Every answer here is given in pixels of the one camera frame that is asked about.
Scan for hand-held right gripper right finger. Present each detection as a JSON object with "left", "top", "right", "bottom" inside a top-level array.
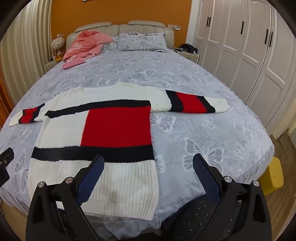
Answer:
[{"left": 192, "top": 153, "right": 272, "bottom": 241}]

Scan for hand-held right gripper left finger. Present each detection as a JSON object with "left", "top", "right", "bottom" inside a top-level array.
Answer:
[{"left": 25, "top": 154, "right": 105, "bottom": 241}]

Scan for white red black knit sweater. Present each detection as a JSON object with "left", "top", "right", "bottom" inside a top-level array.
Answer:
[{"left": 9, "top": 82, "right": 230, "bottom": 220}]

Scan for dark clothes pile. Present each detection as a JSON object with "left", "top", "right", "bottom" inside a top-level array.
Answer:
[{"left": 179, "top": 43, "right": 198, "bottom": 54}]

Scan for dark dotted pants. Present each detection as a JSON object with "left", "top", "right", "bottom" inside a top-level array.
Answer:
[{"left": 55, "top": 194, "right": 242, "bottom": 241}]

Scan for yellow stool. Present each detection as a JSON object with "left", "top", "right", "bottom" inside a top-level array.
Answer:
[{"left": 258, "top": 157, "right": 284, "bottom": 196}]

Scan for bed with grey butterfly bedspread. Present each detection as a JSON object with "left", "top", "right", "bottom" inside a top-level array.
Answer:
[{"left": 0, "top": 45, "right": 275, "bottom": 234}]

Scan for white nightstand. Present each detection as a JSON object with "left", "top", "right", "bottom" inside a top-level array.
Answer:
[
  {"left": 174, "top": 47, "right": 200, "bottom": 65},
  {"left": 45, "top": 59, "right": 65, "bottom": 73}
]

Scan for small pink cloth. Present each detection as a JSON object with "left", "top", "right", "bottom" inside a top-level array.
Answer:
[{"left": 62, "top": 58, "right": 86, "bottom": 69}]

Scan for cream pleated curtain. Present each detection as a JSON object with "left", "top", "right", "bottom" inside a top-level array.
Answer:
[{"left": 0, "top": 0, "right": 53, "bottom": 93}]

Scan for white panelled wardrobe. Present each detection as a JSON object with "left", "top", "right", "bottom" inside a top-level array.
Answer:
[{"left": 188, "top": 0, "right": 296, "bottom": 141}]

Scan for white feather lamp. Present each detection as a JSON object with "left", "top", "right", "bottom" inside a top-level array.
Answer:
[{"left": 51, "top": 34, "right": 65, "bottom": 62}]

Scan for small grey butterfly pillow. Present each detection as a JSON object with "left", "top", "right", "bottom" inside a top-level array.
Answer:
[{"left": 101, "top": 36, "right": 121, "bottom": 53}]

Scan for pink blanket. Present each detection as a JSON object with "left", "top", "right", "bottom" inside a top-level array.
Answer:
[{"left": 62, "top": 30, "right": 114, "bottom": 62}]

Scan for large grey butterfly pillow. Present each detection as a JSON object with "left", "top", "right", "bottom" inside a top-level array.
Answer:
[{"left": 115, "top": 32, "right": 168, "bottom": 53}]

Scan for beige padded headboard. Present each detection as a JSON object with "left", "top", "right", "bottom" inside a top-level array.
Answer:
[{"left": 66, "top": 20, "right": 174, "bottom": 52}]

